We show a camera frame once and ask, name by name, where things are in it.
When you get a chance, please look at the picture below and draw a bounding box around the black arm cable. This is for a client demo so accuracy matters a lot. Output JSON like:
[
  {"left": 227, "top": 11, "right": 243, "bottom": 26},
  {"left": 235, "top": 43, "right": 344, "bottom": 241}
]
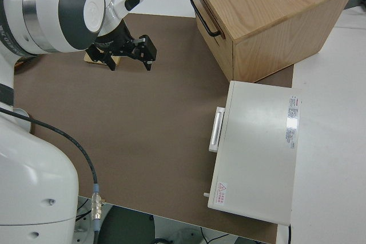
[{"left": 0, "top": 107, "right": 103, "bottom": 231}]

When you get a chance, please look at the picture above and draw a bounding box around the white toaster oven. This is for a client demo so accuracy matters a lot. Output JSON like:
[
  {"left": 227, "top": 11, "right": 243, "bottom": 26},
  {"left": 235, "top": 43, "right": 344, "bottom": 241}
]
[{"left": 207, "top": 80, "right": 303, "bottom": 226}]

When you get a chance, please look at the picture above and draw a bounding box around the dark round floor base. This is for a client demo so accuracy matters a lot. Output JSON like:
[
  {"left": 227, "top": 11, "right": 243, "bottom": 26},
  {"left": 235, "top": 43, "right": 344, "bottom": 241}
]
[{"left": 98, "top": 206, "right": 156, "bottom": 244}]

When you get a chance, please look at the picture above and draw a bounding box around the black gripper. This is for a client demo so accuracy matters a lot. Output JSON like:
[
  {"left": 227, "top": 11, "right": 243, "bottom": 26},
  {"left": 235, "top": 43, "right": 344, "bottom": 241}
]
[{"left": 85, "top": 19, "right": 157, "bottom": 72}]

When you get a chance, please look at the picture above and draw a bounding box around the wooden box with black handle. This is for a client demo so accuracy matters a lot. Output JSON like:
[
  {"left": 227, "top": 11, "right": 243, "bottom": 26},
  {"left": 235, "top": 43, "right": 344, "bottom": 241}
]
[{"left": 187, "top": 0, "right": 357, "bottom": 83}]

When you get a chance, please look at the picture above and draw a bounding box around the wooden mug tree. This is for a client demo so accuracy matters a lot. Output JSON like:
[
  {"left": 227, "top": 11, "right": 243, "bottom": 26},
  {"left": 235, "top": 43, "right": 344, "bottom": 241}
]
[{"left": 83, "top": 51, "right": 121, "bottom": 67}]

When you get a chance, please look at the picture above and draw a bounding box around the brown table mat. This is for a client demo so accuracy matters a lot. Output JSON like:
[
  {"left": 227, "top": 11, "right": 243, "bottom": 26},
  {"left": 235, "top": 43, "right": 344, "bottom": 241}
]
[{"left": 13, "top": 12, "right": 295, "bottom": 244}]

